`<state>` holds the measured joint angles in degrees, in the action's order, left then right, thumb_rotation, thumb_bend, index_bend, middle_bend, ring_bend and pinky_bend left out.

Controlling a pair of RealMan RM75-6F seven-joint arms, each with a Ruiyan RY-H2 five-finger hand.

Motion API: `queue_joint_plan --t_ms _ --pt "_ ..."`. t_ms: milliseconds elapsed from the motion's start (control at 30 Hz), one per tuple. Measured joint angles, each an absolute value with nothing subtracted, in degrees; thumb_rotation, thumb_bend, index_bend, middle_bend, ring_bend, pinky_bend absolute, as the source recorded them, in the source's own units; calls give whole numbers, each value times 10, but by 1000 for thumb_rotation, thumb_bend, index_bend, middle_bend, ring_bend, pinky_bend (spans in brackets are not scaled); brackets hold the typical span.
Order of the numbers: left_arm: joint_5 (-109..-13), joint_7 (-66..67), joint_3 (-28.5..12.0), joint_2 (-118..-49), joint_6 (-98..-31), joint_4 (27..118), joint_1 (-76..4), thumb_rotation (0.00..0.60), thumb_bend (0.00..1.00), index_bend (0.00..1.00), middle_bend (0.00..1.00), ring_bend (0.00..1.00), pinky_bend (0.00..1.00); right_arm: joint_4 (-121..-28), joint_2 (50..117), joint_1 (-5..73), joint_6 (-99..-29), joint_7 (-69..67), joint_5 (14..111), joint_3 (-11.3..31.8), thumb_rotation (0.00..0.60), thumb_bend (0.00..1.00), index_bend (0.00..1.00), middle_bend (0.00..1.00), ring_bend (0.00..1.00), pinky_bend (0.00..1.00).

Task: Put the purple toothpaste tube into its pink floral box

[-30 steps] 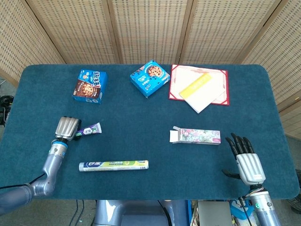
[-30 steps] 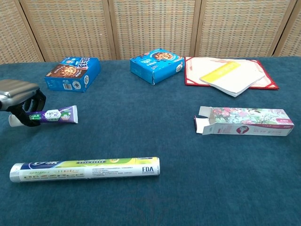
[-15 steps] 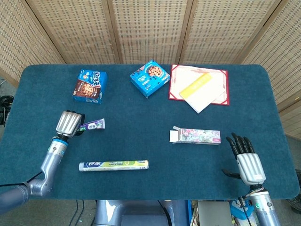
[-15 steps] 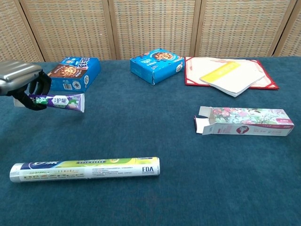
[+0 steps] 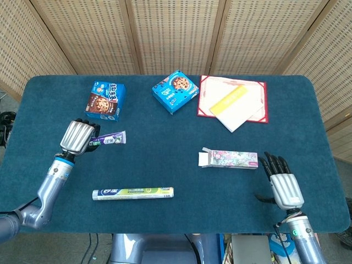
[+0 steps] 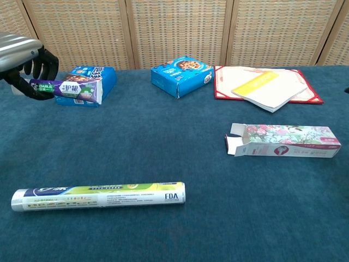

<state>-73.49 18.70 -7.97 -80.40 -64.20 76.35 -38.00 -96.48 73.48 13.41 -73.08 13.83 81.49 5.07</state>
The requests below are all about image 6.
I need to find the red-edged certificate folder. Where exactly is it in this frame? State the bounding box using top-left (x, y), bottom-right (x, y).
top-left (213, 65), bottom-right (324, 105)

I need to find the floral toothpaste carton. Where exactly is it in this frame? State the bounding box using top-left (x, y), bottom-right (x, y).
top-left (224, 123), bottom-right (342, 158)

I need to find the blue cookie box brown panel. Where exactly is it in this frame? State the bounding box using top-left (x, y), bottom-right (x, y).
top-left (54, 65), bottom-right (118, 108)

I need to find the blue cookie box round print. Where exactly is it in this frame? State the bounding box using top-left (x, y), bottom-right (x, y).
top-left (151, 56), bottom-right (215, 99)

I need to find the teal table cloth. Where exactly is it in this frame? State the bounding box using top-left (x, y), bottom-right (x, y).
top-left (0, 65), bottom-right (349, 262)

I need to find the green and white cling film roll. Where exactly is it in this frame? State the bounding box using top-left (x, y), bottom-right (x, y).
top-left (11, 181), bottom-right (186, 212)

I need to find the woven wooden folding screen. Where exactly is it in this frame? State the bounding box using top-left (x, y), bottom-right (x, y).
top-left (0, 0), bottom-right (349, 75)

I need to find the white booklet with yellow band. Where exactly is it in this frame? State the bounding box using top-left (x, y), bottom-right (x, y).
top-left (231, 68), bottom-right (309, 113)

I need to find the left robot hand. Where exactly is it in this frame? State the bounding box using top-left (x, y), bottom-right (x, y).
top-left (0, 32), bottom-right (59, 101)

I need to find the white and purple toothpaste tube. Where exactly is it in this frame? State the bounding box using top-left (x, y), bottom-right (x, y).
top-left (12, 78), bottom-right (104, 105)

